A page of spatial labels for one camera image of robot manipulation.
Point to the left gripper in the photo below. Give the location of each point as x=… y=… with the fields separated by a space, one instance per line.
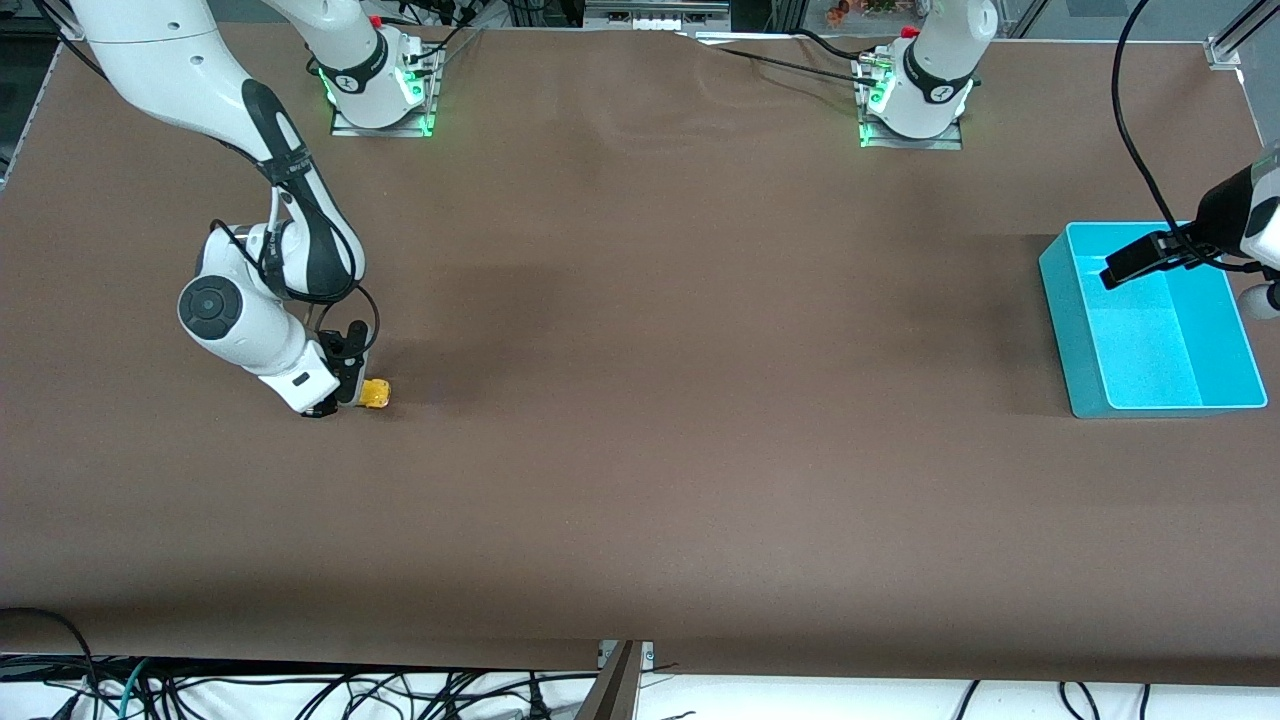
x=1221 y=212

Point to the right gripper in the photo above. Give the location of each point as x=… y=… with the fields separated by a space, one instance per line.
x=347 y=362

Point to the yellow beetle toy car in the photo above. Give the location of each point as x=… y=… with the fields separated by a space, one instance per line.
x=376 y=394

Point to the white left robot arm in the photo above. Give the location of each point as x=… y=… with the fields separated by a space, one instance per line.
x=935 y=70

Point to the turquoise plastic bin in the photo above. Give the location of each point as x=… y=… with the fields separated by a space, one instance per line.
x=1150 y=350

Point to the brown table cover mat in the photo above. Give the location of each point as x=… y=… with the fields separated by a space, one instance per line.
x=640 y=400

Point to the grey metal equipment box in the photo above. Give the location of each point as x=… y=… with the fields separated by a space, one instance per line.
x=655 y=10

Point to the aluminium frame profile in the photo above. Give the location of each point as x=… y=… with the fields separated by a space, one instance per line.
x=1225 y=50

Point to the silver metal bracket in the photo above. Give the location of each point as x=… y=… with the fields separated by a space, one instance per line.
x=645 y=655

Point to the dark metal post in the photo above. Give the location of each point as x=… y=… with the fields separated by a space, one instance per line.
x=612 y=690

